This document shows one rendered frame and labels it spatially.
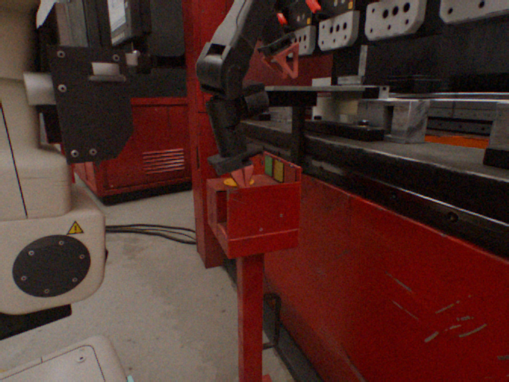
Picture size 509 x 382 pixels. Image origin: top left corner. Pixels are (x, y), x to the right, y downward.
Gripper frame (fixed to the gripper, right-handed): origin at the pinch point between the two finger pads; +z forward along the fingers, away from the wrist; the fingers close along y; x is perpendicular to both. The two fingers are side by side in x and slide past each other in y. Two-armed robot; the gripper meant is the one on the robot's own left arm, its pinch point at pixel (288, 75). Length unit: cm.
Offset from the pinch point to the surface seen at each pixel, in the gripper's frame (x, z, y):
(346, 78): -16.4, 9.6, 0.7
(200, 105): 9, 8, 84
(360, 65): -17.3, 6.6, -5.4
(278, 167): 18.2, 14.0, -13.8
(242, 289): 41, 35, -16
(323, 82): -7.4, 6.2, -1.9
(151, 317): 84, 72, 53
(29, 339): 127, 49, 57
